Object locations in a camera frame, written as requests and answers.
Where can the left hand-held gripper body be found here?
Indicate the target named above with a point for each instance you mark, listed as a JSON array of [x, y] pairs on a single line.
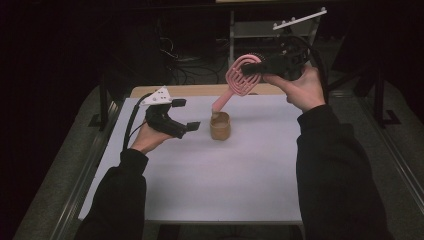
[[163, 121]]

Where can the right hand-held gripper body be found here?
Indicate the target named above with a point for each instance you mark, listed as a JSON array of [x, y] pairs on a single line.
[[293, 60]]

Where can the pink hairbrush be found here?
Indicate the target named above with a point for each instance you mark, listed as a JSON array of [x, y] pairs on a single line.
[[233, 81]]

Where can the brown cup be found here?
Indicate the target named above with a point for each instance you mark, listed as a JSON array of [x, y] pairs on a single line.
[[220, 129]]

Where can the person's left hand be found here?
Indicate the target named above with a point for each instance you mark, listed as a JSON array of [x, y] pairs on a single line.
[[148, 138]]

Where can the person's right hand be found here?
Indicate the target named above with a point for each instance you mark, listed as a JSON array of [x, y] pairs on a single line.
[[301, 88]]

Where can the pale sheet mat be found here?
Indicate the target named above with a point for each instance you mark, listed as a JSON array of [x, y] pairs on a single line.
[[216, 176]]

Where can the black metal stand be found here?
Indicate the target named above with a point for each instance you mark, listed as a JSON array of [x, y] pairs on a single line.
[[378, 100], [104, 100]]

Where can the white metal frame stand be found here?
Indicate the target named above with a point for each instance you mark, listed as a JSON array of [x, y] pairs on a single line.
[[232, 43]]

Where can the aluminium rail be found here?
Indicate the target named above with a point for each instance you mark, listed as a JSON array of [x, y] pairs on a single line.
[[400, 166], [68, 206]]

